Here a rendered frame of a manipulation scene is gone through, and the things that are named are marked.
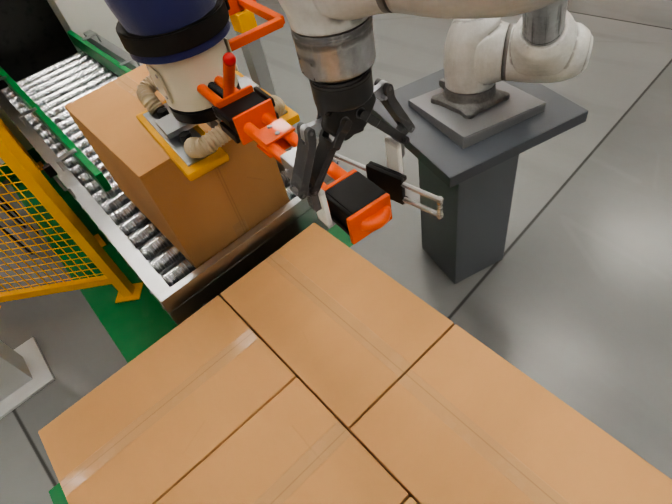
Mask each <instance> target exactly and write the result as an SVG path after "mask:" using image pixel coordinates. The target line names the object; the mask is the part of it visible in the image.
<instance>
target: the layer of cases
mask: <svg viewBox="0 0 672 504"><path fill-rule="evenodd" d="M220 295H221V297H222V298H223V299H222V298H221V297H220V296H219V295H218V296H216V297H215V298H214V299H212V300H211V301H210V302H208V303H207V304H206V305H204V306H203V307H202V308H200V309H199V310H198V311H196V312H195V313H194V314H193V315H191V316H190V317H189V318H187V319H186V320H185V321H183V322H182V323H181V324H179V325H178V326H177V327H175V328H174V329H173V330H171V331H170V332H169V333H167V334H166V335H165V336H163V337H162V338H161V339H160V340H158V341H157V342H156V343H154V344H153V345H152V346H150V347H149V348H148V349H146V350H145V351H144V352H142V353H141V354H140V355H138V356H137V357H136V358H134V359H133V360H132V361H130V362H129V363H128V364H127V365H125V366H124V367H123V368H121V369H120V370H119V371H117V372H116V373H115V374H113V375H112V376H111V377H109V378H108V379H107V380H105V381H104V382H103V383H101V384H100V385H99V386H97V387H96V388H95V389H94V390H92V391H91V392H90V393H88V394H87V395H86V396H84V397H83V398H82V399H80V400H79V401H78V402H76V403H75V404H74V405H72V406H71V407H70V408H68V409H67V410H66V411H64V412H63V413H62V414H61V415H59V416H58V417H57V418H55V419H54V420H53V421H51V422H50V423H49V424H47V425H46V426H45V427H43V428H42V429H41V430H39V431H38V433H39V436H40V438H41V440H42V443H43V445H44V447H45V450H46V452H47V455H48V457H49V459H50V462H51V464H52V466H53V469H54V471H55V473H56V476H57V478H58V480H59V483H60V485H61V487H62V490H63V492H64V494H65V497H66V499H67V501H68V504H672V479H670V478H669V477H667V476H666V475H665V474H663V473H662V472H660V471H659V470H658V469H656V468H655V467H654V466H652V465H651V464H649V463H648V462H647V461H645V460H644V459H642V458H641V457H640V456H638V455H637V454H635V453H634V452H633V451H631V450H630V449H629V448H627V447H626V446H624V445H623V444H622V443H620V442H619V441H617V440H616V439H615V438H613V437H612V436H610V435H609V434H608V433H606V432H605V431H604V430H602V429H601V428H599V427H598V426H597V425H595V424H594V423H592V422H591V421H590V420H588V419H587V418H585V417H584V416H583V415H581V414H580V413H579V412H577V411H576V410H574V409H573V408H572V407H570V406H569V405H567V404H566V403H565V402H563V401H562V400H560V399H559V398H558V397H556V396H555V395H554V394H552V393H551V392H549V391H548V390H547V389H545V388H544V387H542V386H541V385H540V384H538V383H537V382H535V381H534V380H533V379H531V378H530V377H529V376H527V375H526V374H524V373H523V372H522V371H520V370H519V369H517V368H516V367H515V366H513V365H512V364H510V363H509V362H508V361H506V360H505V359H504V358H502V357H501V356H499V355H498V354H497V353H495V352H494V351H492V350H491V349H490V348H488V347H487V346H485V345H484V344H483V343H481V342H480V341H479V340H477V339H476V338H474V337H473V336H472V335H470V334H469V333H467V332H466V331H465V330H463V329H462V328H460V327H459V326H458V325H454V323H453V322H452V321H451V320H449V319H448V318H447V317H445V316H444V315H442V314H441V313H440V312H438V311H437V310H435V309H434V308H433V307H431V306H430V305H429V304H427V303H426V302H424V301H423V300H422V299H420V298H419V297H417V296H416V295H415V294H413V293H412V292H410V291H409V290H408V289H406V288H405V287H404V286H402V285H401V284H399V283H398V282H397V281H395V280H394V279H392V278H391V277H390V276H388V275H387V274H385V273H384V272H383V271H381V270H380V269H379V268H377V267H376V266H374V265H373V264H372V263H370V262H369V261H367V260H366V259H365V258H363V257H362V256H360V255H359V254H358V253H356V252H355V251H354V250H352V249H351V248H349V247H348V246H347V245H345V244H344V243H342V242H341V241H340V240H338V239H337V238H335V237H334V236H333V235H331V234H330V233H329V232H327V231H326V230H324V229H323V228H322V227H320V226H319V225H317V224H316V223H313V224H311V225H310V226H309V227H307V228H306V229H305V230H303V231H302V232H301V233H299V234H298V235H297V236H295V237H294V238H293V239H291V240H290V241H289V242H288V243H286V244H285V245H284V246H282V247H281V248H280V249H278V250H277V251H276V252H274V253H273V254H272V255H270V256H269V257H268V258H266V259H265V260H264V261H262V262H261V263H260V264H258V265H257V266H256V267H255V268H253V269H252V270H251V271H249V272H248V273H247V274H245V275H244V276H243V277H241V278H240V279H239V280H237V281H236V282H235V283H233V284H232V285H231V286H229V287H228V288H227V289H225V290H224V291H223V292H222V293H220Z"/></svg>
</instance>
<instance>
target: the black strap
mask: <svg viewBox="0 0 672 504"><path fill-rule="evenodd" d="M228 10H230V6H229V3H228V0H217V2H216V5H215V7H214V8H213V9H212V10H211V11H209V12H208V13H207V14H206V15H205V16H203V17H202V18H201V19H199V20H197V21H196V22H194V23H192V24H189V25H187V26H185V27H183V28H180V29H178V30H175V31H172V32H168V33H164V34H158V35H152V36H139V35H135V34H131V33H128V32H127V31H126V30H125V28H124V27H123V26H122V25H121V23H120V22H119V21H118V22H117V25H116V33H117V34H118V36H119V38H120V40H121V42H122V44H123V46H124V48H125V49H126V51H127V52H129V53H130V54H133V55H135V56H139V57H162V56H168V55H173V54H177V53H180V52H183V51H186V50H189V49H192V48H194V47H196V46H199V45H201V44H203V43H205V42H206V41H208V40H210V39H211V38H213V37H214V36H216V35H217V34H218V33H219V32H220V31H221V30H222V29H223V28H224V27H225V26H226V24H227V22H228V20H229V13H228Z"/></svg>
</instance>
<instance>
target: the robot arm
mask: <svg viewBox="0 0 672 504"><path fill-rule="evenodd" d="M278 1H279V3H280V5H281V7H282V8H283V10H284V12H285V14H286V16H287V18H288V21H289V24H290V27H291V35H292V38H293V40H294V44H295V48H296V52H297V56H298V60H299V65H300V69H301V72H302V73H303V74H304V75H305V76H306V77H307V78H309V81H310V86H311V90H312V94H313V99H314V102H315V105H316V107H317V118H316V120H314V121H312V122H310V123H307V124H305V123H304V122H302V121H301V122H299V123H298V124H297V134H298V144H297V150H296V156H295V161H294V167H293V173H292V179H291V184H290V190H291V191H292V192H293V193H294V194H295V195H296V196H297V197H298V198H300V199H301V200H303V199H305V198H306V197H307V200H308V204H309V206H310V207H311V208H312V209H313V210H314V211H316V212H317V215H318V219H320V220H321V221H322V222H323V223H324V224H325V225H326V226H327V227H328V228H331V227H333V223H332V219H331V215H330V211H329V207H328V203H327V199H326V195H325V191H324V190H322V189H321V186H322V184H323V181H324V179H325V176H326V174H327V172H328V169H329V167H330V165H331V162H332V160H333V158H334V155H335V153H336V151H339V150H340V148H341V146H342V143H343V141H344V140H345V141H346V140H348V139H350V138H351V137H352V136H353V135H354V134H357V133H360V132H362V131H363V130H364V127H365V126H366V125H367V123H369V124H370V125H372V126H374V127H375V128H377V129H379V130H381V131H382V132H384V133H386V134H387V135H389V136H391V137H389V136H387V137H385V147H386V157H387V166H388V168H389V169H392V170H394V171H397V172H399V173H402V174H403V163H402V158H403V157H404V155H405V148H404V144H407V143H408V142H409V137H408V136H406V135H407V134H408V133H409V132H410V133H412V132H413V131H414V130H415V125H414V124H413V122H412V121H411V119H410V118H409V116H408V115H407V114H406V112H405V111H404V109H403V108H402V106H401V105H400V103H399V102H398V100H397V99H396V97H395V93H394V88H393V85H392V84H390V83H388V82H387V81H385V80H383V79H381V78H377V79H376V80H375V82H374V85H375V86H373V77H372V69H371V66H372V65H373V63H374V61H375V58H376V50H375V41H374V32H373V15H378V14H384V13H399V14H409V15H415V16H419V17H427V18H444V19H453V21H452V24H451V26H450V28H449V31H448V33H447V37H446V40H445V47H444V78H442V79H440V81H439V86H440V87H441V88H443V89H444V91H443V92H441V93H438V94H436V95H433V96H432V97H431V103H434V104H438V105H441V106H443V107H445V108H447V109H449V110H451V111H453V112H455V113H458V114H460V115H461V116H462V117H463V118H465V119H472V118H474V117H475V116H476V115H477V114H479V113H480V112H482V111H484V110H486V109H488V108H490V107H492V106H494V105H496V104H498V103H499V102H502V101H505V100H508V99H509V97H510V93H509V92H506V91H502V90H499V89H497V88H496V82H499V81H513V82H523V83H555V82H561V81H565V80H568V79H571V78H573V77H576V76H578V75H579V74H580V73H581V72H583V71H584V70H585V69H586V67H587V65H588V62H589V59H590V55H591V51H592V47H593V36H592V34H591V32H590V30H589V29H588V28H587V27H586V26H584V25H583V24H582V23H579V22H575V20H574V18H573V17H572V15H571V14H570V13H569V12H568V11H567V5H568V0H278ZM519 14H522V17H521V18H520V20H519V21H518V22H517V23H513V24H510V23H507V22H505V21H502V20H501V17H509V16H515V15H519ZM376 99H378V100H380V101H381V103H382V104H383V106H384V107H385V108H386V110H387V111H388V112H389V114H390V115H391V117H392V118H393V119H394V121H395V122H396V123H397V125H398V126H397V127H396V128H393V127H392V126H390V125H389V124H387V123H385V122H384V121H382V120H381V119H379V118H377V117H376V116H374V115H372V114H371V112H372V109H373V107H374V104H375V101H376ZM320 130H321V131H320ZM319 131H320V134H319V136H318V133H319ZM329 134H330V135H332V136H333V137H335V138H334V140H331V139H330V138H329ZM317 140H319V143H318V146H317V148H316V144H317V143H316V141H317Z"/></svg>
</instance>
